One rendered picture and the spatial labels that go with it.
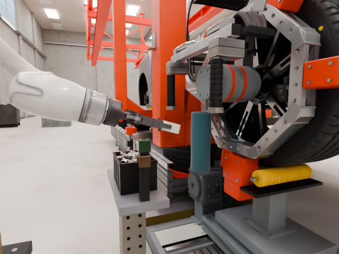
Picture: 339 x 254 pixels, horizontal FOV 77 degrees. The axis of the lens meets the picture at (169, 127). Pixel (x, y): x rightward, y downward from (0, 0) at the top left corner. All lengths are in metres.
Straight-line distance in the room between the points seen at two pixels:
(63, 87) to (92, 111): 0.08
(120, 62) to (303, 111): 2.72
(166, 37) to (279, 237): 1.10
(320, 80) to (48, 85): 0.65
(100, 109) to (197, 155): 0.50
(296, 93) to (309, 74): 0.06
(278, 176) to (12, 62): 0.89
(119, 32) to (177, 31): 2.01
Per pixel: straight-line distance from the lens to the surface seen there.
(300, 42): 0.70
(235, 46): 0.64
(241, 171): 0.86
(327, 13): 0.79
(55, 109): 0.55
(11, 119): 8.65
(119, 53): 3.18
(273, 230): 1.10
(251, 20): 0.69
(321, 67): 0.66
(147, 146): 0.68
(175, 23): 1.31
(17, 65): 0.72
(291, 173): 0.90
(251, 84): 0.83
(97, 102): 0.56
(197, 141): 0.89
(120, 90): 3.11
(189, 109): 1.29
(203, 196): 1.19
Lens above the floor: 0.77
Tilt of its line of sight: 6 degrees down
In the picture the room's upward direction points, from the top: straight up
